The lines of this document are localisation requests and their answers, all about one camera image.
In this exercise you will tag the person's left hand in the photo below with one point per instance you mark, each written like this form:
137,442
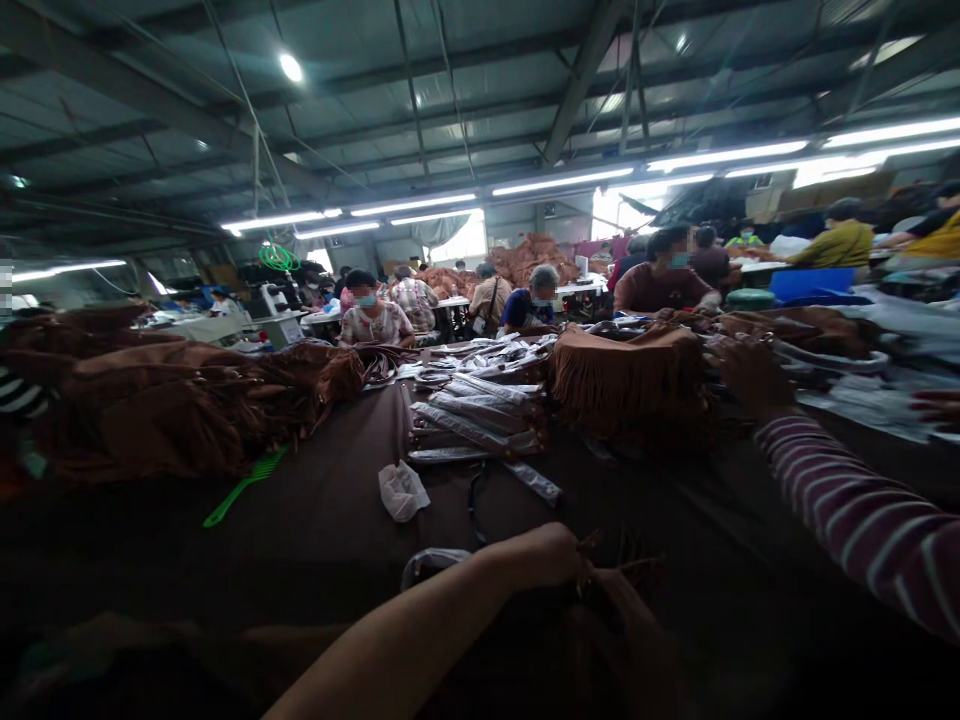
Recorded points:
551,551

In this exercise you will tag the clear plastic bag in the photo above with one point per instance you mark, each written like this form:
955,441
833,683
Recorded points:
431,562

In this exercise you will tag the person's left fingers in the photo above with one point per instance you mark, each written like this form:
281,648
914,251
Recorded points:
576,561

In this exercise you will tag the heap of white plastic packets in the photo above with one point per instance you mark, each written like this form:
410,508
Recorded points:
892,352

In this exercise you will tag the grey sewing machine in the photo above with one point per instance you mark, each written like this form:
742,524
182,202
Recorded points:
274,311

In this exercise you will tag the person's right hand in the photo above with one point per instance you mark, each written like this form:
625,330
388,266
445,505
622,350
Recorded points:
750,379

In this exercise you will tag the stack of brown fringed bags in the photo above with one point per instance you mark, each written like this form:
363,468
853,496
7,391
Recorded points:
630,382

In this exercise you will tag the dark brown table cloth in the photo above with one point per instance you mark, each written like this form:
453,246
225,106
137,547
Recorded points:
322,517

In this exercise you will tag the crumpled white plastic wrapper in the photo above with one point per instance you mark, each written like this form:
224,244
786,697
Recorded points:
401,491

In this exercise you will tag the large heap of brown bags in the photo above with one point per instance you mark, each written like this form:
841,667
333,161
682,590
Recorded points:
172,405

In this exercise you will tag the green plastic comb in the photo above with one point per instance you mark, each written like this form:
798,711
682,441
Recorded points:
244,487

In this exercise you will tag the distant mound of brown bags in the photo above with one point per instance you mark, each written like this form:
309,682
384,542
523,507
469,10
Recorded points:
532,259

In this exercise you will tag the person's right fingers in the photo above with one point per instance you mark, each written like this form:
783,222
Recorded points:
727,351

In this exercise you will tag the green round stool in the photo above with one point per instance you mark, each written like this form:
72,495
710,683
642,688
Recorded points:
748,300

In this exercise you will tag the blue plastic crate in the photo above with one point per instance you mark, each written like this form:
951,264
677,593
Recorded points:
810,285

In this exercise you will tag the round ceiling lamp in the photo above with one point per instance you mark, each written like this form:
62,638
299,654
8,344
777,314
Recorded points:
291,67

